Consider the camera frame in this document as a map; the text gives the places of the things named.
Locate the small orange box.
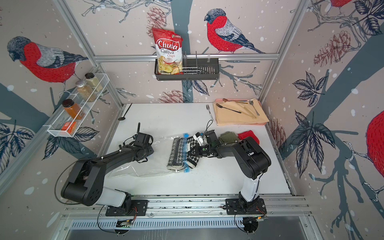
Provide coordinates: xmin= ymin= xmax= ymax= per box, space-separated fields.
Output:
xmin=61 ymin=122 xmax=77 ymax=135

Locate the copper spoon on placemat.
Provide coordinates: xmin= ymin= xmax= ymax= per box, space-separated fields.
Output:
xmin=223 ymin=98 xmax=249 ymax=104

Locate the orange spice jar black lid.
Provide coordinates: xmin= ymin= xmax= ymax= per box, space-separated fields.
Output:
xmin=62 ymin=99 xmax=85 ymax=120

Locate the houndstooth black white scarf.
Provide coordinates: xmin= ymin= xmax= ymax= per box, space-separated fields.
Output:
xmin=167 ymin=137 xmax=200 ymax=173

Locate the red Chuba cassava chips bag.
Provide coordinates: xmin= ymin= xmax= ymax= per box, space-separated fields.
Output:
xmin=152 ymin=28 xmax=183 ymax=75

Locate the tan spice jar middle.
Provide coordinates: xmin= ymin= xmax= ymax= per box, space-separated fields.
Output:
xmin=76 ymin=80 xmax=97 ymax=102

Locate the gold utensil on placemat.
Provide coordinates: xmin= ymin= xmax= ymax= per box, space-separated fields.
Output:
xmin=242 ymin=106 xmax=257 ymax=119

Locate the beige placemat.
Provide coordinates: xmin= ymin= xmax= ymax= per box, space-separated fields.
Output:
xmin=213 ymin=99 xmax=270 ymax=126

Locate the black wall basket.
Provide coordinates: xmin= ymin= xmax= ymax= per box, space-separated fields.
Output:
xmin=154 ymin=59 xmax=220 ymax=81

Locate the red knitted cloth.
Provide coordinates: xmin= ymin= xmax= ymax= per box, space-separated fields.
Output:
xmin=238 ymin=130 xmax=260 ymax=145

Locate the clear vacuum bag blue zipper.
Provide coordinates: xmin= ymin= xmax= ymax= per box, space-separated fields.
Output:
xmin=108 ymin=133 xmax=190 ymax=178

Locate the silver fork on table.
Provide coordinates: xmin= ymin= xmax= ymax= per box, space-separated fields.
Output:
xmin=206 ymin=104 xmax=214 ymax=122

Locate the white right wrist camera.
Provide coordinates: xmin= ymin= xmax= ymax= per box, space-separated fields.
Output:
xmin=193 ymin=132 xmax=204 ymax=146

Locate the green knitted cloth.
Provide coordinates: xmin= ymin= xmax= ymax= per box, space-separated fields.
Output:
xmin=219 ymin=132 xmax=240 ymax=144

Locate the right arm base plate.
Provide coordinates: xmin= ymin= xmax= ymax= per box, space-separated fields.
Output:
xmin=223 ymin=197 xmax=267 ymax=215

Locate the clear acrylic wall shelf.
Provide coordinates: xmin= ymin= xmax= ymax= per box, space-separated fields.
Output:
xmin=48 ymin=73 xmax=110 ymax=138

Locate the silver spoon on placemat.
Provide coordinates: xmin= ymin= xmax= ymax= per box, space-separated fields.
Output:
xmin=249 ymin=100 xmax=260 ymax=116

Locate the pink tray under placemat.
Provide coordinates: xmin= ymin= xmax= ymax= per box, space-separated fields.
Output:
xmin=215 ymin=99 xmax=248 ymax=103

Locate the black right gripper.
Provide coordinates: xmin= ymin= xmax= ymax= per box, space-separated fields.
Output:
xmin=186 ymin=145 xmax=212 ymax=158

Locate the yellow spice jar black lid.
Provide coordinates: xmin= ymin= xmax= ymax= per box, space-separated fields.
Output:
xmin=85 ymin=73 xmax=103 ymax=92

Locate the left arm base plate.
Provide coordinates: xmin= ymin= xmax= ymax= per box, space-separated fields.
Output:
xmin=106 ymin=200 xmax=149 ymax=217

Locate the black ladle at table edge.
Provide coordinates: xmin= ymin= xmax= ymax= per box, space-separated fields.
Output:
xmin=118 ymin=104 xmax=133 ymax=121

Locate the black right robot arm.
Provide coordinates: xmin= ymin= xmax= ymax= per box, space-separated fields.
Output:
xmin=190 ymin=130 xmax=272 ymax=216

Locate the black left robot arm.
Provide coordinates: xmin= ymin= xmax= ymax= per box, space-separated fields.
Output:
xmin=61 ymin=133 xmax=154 ymax=215

